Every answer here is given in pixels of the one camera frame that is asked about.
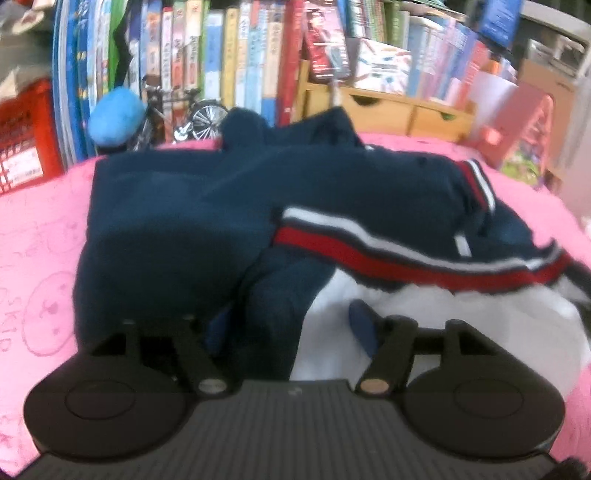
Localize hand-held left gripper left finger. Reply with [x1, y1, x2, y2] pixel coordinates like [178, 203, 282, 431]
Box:
[90, 307, 232, 395]

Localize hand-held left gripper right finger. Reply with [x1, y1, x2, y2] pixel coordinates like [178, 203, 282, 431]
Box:
[347, 299, 509, 397]

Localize white and navy jacket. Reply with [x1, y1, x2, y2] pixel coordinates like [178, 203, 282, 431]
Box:
[74, 106, 591, 407]

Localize pink bunny-print blanket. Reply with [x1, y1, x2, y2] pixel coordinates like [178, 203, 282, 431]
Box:
[0, 131, 591, 476]

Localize miniature bicycle model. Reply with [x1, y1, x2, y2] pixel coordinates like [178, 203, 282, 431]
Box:
[124, 76, 229, 151]

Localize wooden drawer organizer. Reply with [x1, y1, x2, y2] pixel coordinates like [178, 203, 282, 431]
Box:
[295, 60, 476, 144]

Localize blue pompom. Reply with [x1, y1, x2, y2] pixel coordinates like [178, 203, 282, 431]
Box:
[88, 88, 147, 148]

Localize pink toy house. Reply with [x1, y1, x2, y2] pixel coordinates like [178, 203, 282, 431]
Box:
[475, 83, 561, 190]

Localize white colourful-print box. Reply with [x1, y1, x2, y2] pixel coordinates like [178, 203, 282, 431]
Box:
[353, 37, 413, 95]

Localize white paper sheet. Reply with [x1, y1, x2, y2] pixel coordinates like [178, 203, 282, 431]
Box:
[466, 71, 520, 139]

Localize red plastic basket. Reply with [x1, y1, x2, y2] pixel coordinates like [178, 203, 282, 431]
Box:
[0, 78, 65, 195]

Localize row of books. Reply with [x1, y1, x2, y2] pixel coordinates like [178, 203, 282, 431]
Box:
[51, 0, 518, 162]

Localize brown cardboard box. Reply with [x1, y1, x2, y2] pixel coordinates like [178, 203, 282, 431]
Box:
[517, 60, 578, 185]

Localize blue cardboard box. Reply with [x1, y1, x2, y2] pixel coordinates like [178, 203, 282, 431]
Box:
[475, 0, 525, 49]

